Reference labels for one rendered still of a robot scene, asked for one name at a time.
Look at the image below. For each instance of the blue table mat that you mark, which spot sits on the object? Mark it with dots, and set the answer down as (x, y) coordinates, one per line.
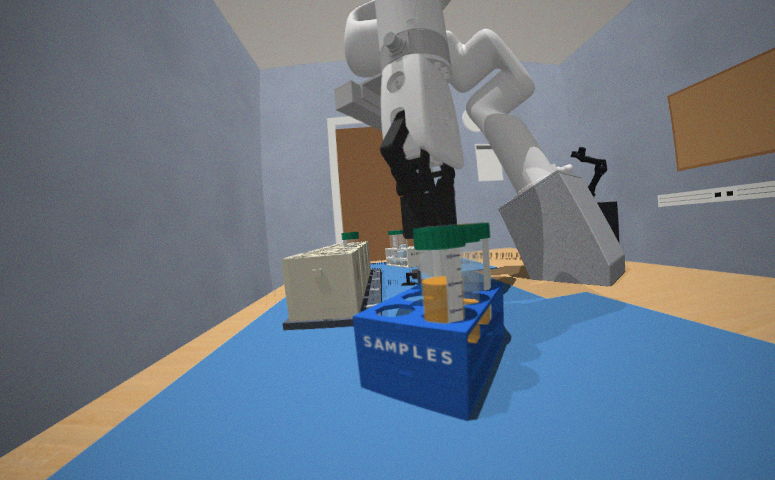
(584, 387)

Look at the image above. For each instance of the white tube rack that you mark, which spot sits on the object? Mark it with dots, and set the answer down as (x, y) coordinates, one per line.
(412, 259)

